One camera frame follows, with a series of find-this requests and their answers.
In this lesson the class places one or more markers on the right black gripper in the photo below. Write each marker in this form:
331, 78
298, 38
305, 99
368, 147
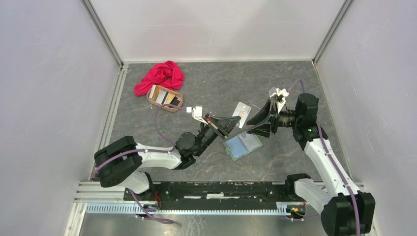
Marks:
261, 116

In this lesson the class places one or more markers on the red crumpled cloth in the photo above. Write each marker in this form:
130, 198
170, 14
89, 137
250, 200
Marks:
166, 74

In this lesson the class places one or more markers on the stack of upright cards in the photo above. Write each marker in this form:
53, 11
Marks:
154, 93

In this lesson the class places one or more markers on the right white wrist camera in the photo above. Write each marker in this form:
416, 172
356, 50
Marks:
278, 98

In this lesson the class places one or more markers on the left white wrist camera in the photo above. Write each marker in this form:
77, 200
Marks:
197, 113

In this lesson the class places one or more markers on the green card holder wallet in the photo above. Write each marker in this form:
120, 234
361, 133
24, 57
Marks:
235, 148

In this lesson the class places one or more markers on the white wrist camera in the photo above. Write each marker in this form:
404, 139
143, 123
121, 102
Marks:
278, 98
197, 113

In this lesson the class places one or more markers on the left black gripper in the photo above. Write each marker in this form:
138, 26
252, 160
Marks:
215, 124

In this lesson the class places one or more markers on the pink oval card tray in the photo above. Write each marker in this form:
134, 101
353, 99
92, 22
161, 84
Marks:
176, 103

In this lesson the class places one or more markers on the aluminium frame rail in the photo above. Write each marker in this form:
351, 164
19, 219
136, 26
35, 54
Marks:
118, 200

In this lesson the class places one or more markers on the gold card in tray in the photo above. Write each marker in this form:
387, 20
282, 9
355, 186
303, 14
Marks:
165, 97

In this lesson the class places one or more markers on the silver striped card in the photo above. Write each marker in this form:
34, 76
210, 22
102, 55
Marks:
251, 142

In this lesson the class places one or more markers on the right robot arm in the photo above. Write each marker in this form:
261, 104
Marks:
343, 208

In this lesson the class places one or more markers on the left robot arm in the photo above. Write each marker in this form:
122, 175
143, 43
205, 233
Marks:
120, 163

